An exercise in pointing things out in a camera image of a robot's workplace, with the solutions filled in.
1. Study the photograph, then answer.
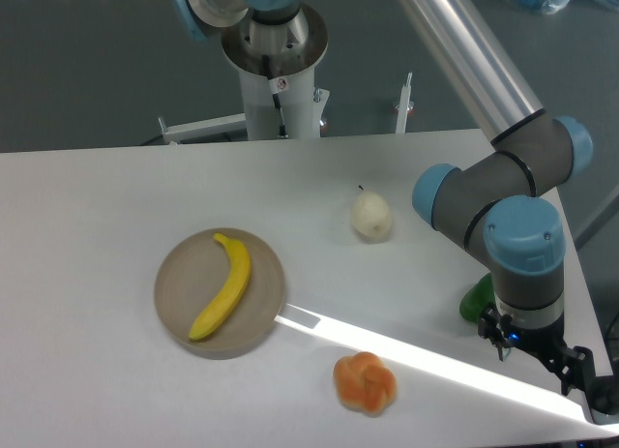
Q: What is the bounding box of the white pear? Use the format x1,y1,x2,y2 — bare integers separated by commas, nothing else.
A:
350,188,393,241

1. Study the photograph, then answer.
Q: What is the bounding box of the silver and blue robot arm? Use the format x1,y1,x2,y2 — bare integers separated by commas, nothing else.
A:
173,0,595,392

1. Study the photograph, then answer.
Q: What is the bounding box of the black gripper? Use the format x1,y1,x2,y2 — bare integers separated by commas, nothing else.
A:
477,304,594,396

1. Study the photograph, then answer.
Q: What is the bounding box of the green pepper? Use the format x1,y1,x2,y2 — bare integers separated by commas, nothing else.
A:
458,273,495,323

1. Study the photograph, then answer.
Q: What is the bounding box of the orange knotted bread roll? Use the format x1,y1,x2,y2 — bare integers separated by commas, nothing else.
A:
333,351,398,416

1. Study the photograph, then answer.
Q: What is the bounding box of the white left frame bracket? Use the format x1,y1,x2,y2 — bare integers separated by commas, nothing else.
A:
158,113,246,144

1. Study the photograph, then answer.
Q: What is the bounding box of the white right frame bracket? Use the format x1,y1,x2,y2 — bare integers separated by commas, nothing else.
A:
395,72,414,134

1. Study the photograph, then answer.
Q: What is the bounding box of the yellow banana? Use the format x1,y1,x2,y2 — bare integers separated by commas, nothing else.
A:
188,232,252,342

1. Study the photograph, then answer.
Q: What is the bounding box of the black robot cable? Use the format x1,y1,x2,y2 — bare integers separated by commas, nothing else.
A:
261,54,289,140

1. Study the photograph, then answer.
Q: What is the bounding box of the white frame bracket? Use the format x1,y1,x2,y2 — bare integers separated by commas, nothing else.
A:
395,72,414,134
158,113,246,144

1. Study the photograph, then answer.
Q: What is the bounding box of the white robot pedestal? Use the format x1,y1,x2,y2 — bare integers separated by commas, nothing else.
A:
221,4,329,140

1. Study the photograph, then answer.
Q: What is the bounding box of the round beige plate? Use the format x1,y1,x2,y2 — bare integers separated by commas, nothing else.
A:
154,227,285,359

